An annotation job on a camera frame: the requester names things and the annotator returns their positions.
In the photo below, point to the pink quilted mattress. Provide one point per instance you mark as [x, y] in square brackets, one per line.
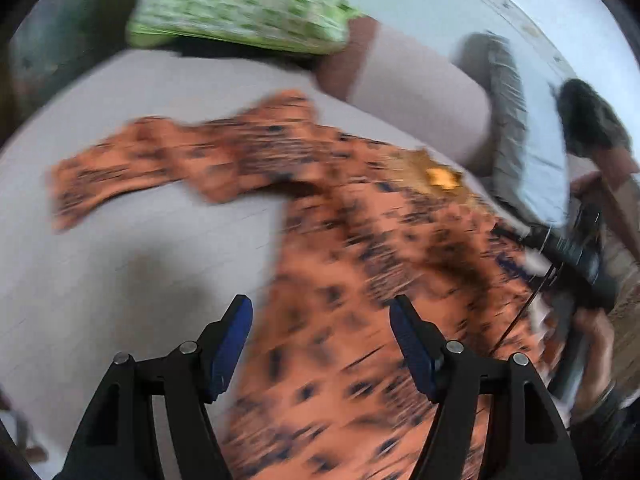
[147, 269]

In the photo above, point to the orange black floral blouse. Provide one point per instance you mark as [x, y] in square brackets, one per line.
[324, 393]

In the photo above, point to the pink brown bolster pillow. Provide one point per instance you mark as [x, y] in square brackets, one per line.
[395, 78]

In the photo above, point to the striped floral beige cushion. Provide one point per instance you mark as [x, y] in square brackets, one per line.
[625, 314]

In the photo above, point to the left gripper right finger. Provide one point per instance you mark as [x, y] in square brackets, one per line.
[525, 437]

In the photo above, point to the person's right hand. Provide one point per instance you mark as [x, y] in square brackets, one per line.
[597, 387]

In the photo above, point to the light blue pillow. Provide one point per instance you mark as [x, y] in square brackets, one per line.
[529, 167]

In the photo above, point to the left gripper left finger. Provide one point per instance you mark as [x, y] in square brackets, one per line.
[116, 437]

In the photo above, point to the green patterned folded blanket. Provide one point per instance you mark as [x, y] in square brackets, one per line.
[293, 26]

